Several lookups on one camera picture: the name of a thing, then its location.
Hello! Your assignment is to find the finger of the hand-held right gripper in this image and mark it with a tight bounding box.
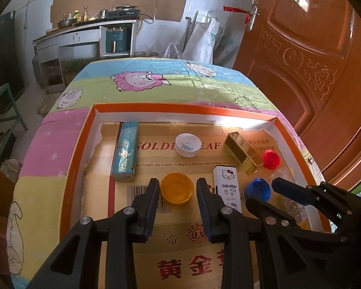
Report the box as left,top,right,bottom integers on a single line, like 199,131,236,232
271,177,349,214
246,196,346,244

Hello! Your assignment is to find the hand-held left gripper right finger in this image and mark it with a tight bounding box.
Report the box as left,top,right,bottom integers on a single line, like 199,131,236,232
196,177,328,289

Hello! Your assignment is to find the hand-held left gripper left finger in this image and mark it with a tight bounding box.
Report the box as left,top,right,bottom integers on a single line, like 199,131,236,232
27,178,161,289

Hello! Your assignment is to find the blue bottle cap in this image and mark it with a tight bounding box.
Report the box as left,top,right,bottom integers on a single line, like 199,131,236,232
246,177,272,202

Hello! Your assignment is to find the clear plastic wrapper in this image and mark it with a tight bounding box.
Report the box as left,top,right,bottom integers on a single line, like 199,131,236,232
271,167,309,229

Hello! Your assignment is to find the yellow bottle cap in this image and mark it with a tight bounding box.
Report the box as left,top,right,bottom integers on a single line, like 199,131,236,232
161,172,195,205

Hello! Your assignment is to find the red bottle cap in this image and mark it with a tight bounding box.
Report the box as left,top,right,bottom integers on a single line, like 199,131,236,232
262,150,281,170

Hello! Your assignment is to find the white cartoon cat box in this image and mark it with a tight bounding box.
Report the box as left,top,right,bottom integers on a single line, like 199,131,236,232
213,165,241,211

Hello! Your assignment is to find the gold box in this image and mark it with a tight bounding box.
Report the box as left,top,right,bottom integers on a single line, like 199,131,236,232
223,132,264,174

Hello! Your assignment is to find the teal patterned box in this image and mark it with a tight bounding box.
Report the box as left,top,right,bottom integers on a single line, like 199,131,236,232
111,121,139,182

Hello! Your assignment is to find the white bottle cap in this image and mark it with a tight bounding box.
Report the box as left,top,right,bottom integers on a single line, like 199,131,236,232
175,133,201,158

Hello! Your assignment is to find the orange-rimmed cardboard tray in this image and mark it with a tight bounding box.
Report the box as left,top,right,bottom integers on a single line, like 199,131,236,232
59,103,331,289

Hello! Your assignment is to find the printed cardboard sheet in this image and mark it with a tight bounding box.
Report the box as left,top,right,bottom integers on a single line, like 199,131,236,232
84,122,298,289

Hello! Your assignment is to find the cartoon sheep bedsheet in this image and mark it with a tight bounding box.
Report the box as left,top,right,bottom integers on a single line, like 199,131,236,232
6,57,331,289

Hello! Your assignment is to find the carved brown wooden door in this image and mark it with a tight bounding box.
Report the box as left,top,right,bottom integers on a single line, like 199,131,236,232
233,0,361,184

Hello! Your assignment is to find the small clear plastic bag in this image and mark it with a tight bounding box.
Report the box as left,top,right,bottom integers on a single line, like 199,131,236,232
162,41,182,59

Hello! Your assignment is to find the large white woven bag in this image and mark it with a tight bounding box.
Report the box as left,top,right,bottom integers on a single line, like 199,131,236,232
182,18,220,64

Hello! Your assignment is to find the green stool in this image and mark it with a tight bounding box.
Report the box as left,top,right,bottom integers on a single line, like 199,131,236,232
0,83,28,133

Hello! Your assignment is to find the gas cylinder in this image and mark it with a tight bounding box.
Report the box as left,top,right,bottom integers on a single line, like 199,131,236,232
32,53,44,86

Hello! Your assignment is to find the white kitchen counter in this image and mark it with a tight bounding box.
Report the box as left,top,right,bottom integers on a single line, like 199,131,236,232
33,19,139,76

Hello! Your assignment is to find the red ribbon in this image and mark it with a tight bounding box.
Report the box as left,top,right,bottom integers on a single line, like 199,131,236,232
223,6,250,14

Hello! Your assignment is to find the black gas stove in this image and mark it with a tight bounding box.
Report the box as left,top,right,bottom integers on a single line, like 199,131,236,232
104,9,141,19

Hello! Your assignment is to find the metal bowl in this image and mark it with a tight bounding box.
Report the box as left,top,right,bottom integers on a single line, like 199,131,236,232
58,18,79,28

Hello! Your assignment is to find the metal door handle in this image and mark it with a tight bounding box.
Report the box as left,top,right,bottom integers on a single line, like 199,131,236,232
245,5,260,32

